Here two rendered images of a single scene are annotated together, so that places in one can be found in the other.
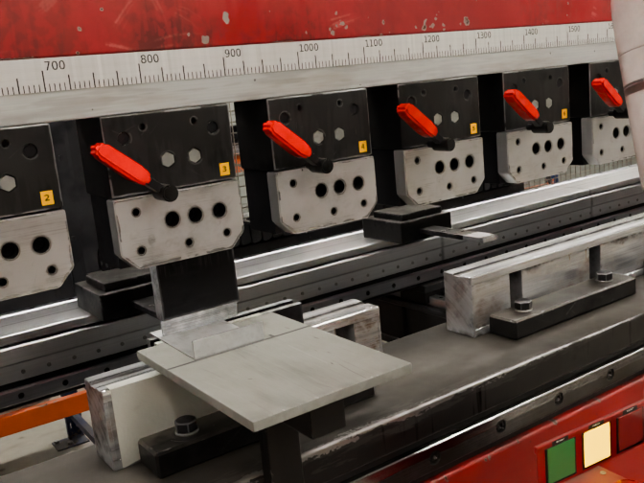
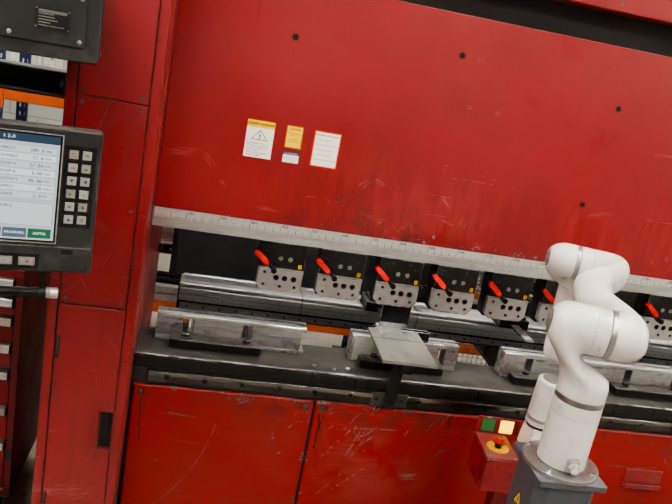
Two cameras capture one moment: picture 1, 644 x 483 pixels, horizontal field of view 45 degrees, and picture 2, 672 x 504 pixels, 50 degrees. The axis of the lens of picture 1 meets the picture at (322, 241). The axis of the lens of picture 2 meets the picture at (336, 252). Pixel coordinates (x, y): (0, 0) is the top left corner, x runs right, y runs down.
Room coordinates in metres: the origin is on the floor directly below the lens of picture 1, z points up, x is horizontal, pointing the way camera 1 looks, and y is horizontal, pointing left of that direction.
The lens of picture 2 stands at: (-1.40, -0.55, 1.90)
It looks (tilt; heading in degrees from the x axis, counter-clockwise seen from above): 16 degrees down; 23
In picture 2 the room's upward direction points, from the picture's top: 11 degrees clockwise
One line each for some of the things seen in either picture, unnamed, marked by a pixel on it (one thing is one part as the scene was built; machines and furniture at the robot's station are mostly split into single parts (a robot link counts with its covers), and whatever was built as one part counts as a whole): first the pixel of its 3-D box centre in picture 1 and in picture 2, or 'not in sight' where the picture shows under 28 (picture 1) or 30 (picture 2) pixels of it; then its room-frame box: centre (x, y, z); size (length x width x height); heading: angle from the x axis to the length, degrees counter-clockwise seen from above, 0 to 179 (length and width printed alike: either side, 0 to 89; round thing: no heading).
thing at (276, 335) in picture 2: not in sight; (231, 330); (0.59, 0.61, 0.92); 0.50 x 0.06 x 0.10; 124
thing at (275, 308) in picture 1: (229, 331); (400, 333); (0.91, 0.13, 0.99); 0.20 x 0.03 x 0.03; 124
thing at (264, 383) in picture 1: (264, 360); (401, 346); (0.77, 0.07, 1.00); 0.26 x 0.18 x 0.01; 34
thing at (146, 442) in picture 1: (264, 415); (400, 364); (0.87, 0.09, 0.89); 0.30 x 0.05 x 0.03; 124
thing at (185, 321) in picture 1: (195, 287); (394, 314); (0.89, 0.15, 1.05); 0.10 x 0.02 x 0.10; 124
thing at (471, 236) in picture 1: (434, 225); (516, 325); (1.32, -0.20, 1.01); 0.26 x 0.12 x 0.05; 34
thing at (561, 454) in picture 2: not in sight; (569, 431); (0.38, -0.51, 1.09); 0.19 x 0.19 x 0.18
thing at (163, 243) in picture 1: (162, 183); (395, 279); (0.88, 0.17, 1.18); 0.15 x 0.09 x 0.17; 124
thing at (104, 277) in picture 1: (148, 296); (382, 308); (1.02, 0.24, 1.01); 0.26 x 0.12 x 0.05; 34
